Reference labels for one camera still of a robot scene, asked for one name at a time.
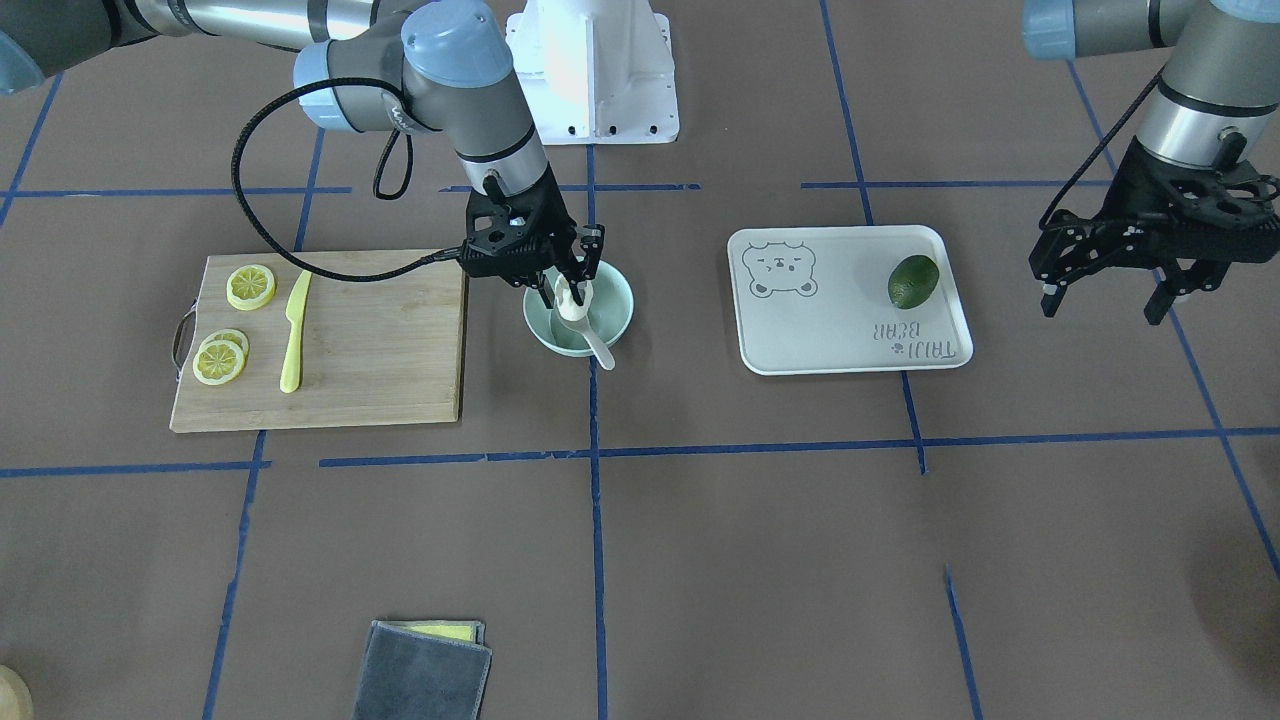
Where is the white bear tray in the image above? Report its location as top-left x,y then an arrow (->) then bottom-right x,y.
726,225 -> 974,375

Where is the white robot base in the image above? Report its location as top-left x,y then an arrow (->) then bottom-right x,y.
506,1 -> 681,146

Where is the white plastic spoon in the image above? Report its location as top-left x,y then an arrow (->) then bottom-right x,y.
553,281 -> 616,372

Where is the lemon slice behind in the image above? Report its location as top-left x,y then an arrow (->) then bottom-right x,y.
198,328 -> 251,356

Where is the lemon slice top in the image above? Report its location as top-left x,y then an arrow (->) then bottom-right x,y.
225,264 -> 276,313

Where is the lemon slice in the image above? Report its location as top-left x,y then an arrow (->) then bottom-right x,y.
198,328 -> 251,356
225,264 -> 276,313
192,340 -> 246,386

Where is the grey folded cloth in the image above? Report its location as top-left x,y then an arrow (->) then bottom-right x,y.
351,620 -> 492,719

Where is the light green bowl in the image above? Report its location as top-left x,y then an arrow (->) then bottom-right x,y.
522,261 -> 635,357

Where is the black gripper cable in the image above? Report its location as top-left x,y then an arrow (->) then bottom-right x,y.
230,78 -> 468,284

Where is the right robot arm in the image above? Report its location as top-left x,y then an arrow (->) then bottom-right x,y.
1,1 -> 604,309

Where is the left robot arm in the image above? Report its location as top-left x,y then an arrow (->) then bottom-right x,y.
1021,1 -> 1279,325

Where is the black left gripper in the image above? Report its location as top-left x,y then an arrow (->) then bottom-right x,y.
1029,135 -> 1277,325

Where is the yellow plastic knife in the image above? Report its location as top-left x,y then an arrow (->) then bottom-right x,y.
279,272 -> 314,395

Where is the green avocado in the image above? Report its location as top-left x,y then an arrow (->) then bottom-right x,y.
886,254 -> 940,310

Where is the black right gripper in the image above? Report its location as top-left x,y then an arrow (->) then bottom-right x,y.
460,168 -> 605,309

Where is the bamboo cutting board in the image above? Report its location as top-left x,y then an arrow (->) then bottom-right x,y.
170,250 -> 467,433

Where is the lemon slice front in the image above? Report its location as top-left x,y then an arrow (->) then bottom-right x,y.
192,340 -> 246,386

